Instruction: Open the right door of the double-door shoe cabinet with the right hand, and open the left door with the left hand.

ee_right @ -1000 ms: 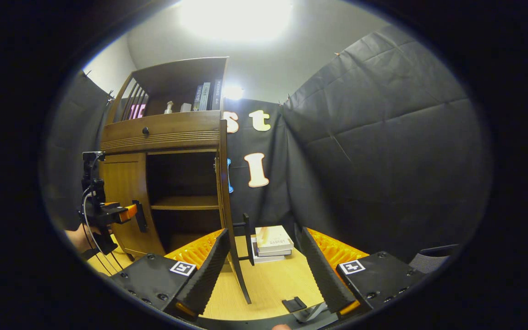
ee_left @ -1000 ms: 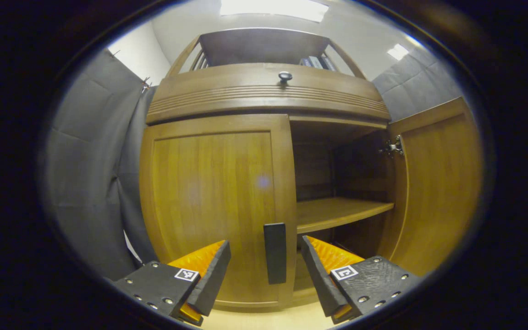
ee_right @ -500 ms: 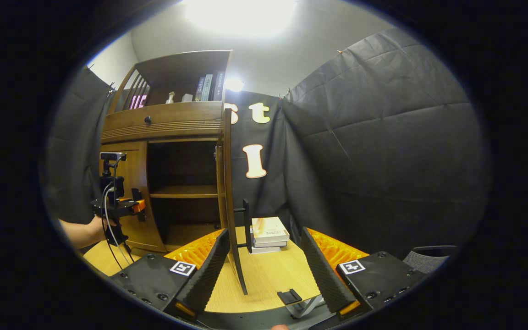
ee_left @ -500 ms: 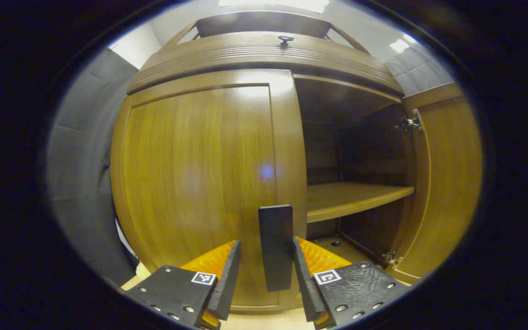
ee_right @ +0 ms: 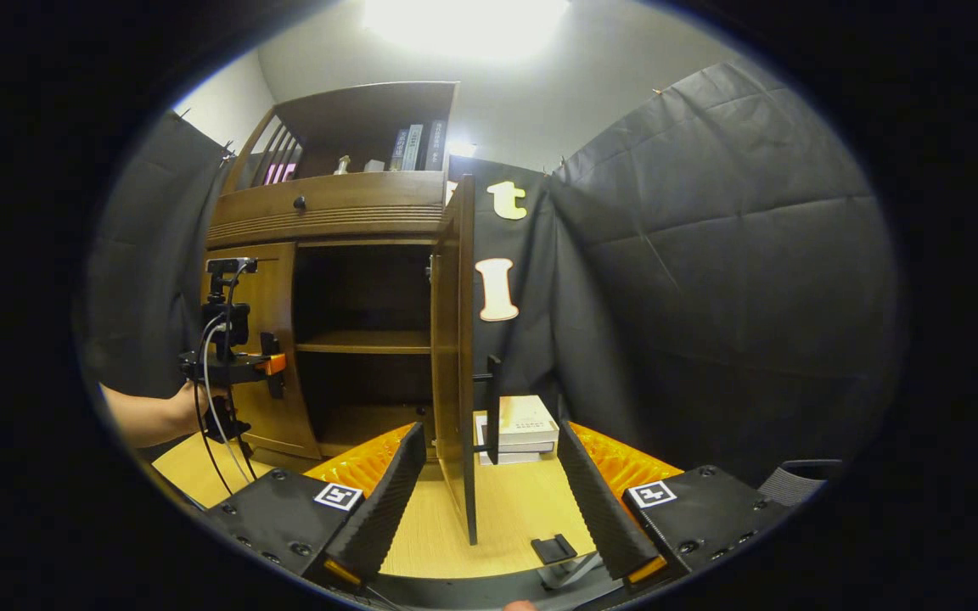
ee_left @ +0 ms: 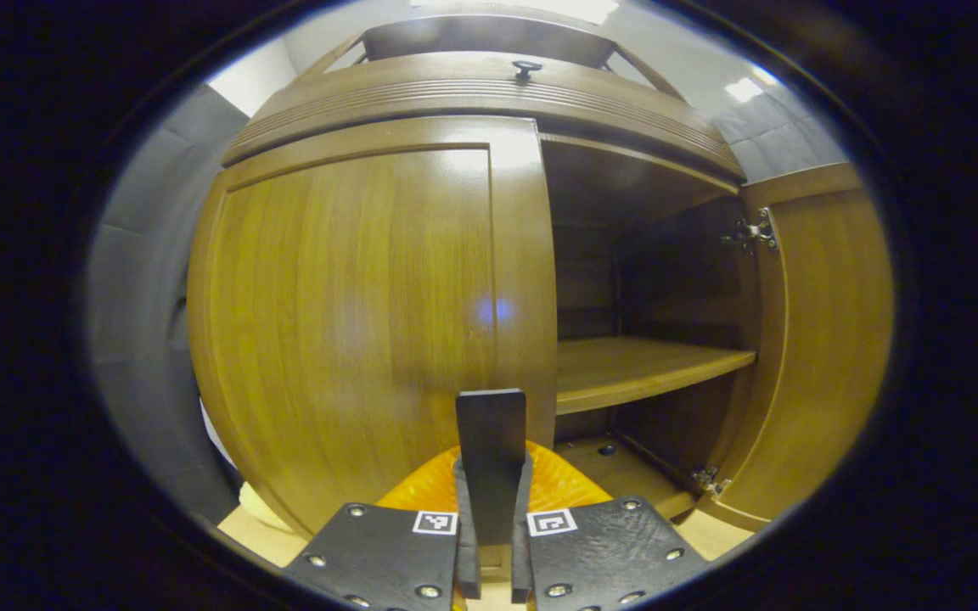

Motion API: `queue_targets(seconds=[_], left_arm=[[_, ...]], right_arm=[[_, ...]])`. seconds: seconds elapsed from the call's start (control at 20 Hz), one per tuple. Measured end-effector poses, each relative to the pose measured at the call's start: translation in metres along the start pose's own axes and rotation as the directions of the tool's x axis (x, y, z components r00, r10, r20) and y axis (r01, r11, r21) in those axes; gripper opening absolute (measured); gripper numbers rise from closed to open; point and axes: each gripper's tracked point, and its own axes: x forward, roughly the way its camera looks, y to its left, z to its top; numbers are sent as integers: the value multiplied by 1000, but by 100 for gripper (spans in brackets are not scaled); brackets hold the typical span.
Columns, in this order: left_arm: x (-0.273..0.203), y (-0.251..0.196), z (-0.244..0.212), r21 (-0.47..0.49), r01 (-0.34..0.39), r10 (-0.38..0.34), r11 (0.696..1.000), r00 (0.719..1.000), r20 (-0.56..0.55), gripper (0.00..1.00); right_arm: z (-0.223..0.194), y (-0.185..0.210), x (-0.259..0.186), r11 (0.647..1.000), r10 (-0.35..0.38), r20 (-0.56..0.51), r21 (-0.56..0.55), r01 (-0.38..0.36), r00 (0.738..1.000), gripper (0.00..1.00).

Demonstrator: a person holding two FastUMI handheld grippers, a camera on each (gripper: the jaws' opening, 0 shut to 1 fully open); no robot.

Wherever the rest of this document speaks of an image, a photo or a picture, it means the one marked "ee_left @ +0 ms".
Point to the wooden cabinet drawer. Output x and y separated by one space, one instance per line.
455 98

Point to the large ceiling light panel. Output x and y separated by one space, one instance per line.
574 8

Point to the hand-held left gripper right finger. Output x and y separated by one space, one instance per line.
521 568

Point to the metal door hinge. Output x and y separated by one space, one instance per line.
710 482
756 231

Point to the wooden inner shelf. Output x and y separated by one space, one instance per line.
625 369

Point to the wooden shoe cabinet door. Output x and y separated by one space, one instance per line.
345 322
829 339

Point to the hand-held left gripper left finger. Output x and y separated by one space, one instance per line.
468 570

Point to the round black drawer knob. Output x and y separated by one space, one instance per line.
527 70

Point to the small ceiling light panel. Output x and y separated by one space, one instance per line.
744 89

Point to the wooden double-door shoe cabinet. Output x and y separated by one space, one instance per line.
676 255

